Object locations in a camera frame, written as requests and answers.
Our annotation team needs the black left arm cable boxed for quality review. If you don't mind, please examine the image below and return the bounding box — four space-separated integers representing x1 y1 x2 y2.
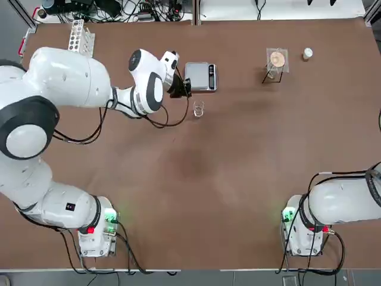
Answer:
53 67 193 145

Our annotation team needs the aluminium frame post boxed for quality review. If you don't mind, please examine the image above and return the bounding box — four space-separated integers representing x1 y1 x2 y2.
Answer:
192 0 201 27
8 0 39 34
362 0 381 28

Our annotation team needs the small glass beaker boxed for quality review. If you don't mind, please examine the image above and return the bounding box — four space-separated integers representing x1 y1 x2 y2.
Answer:
193 100 206 119

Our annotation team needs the white test tube rack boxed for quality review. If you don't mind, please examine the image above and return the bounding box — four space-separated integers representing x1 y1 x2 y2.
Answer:
66 18 96 58

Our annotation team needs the black tripod stand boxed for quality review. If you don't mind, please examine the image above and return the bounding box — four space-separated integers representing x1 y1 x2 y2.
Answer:
261 64 284 85

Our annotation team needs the black base cable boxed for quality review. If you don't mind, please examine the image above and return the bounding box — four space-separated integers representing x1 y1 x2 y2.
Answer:
59 220 181 275
275 229 346 275

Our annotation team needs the silver digital balance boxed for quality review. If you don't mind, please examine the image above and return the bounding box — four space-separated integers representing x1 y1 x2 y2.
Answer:
184 61 219 94

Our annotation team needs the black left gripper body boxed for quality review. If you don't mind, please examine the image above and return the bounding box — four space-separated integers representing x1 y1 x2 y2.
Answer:
167 74 187 99

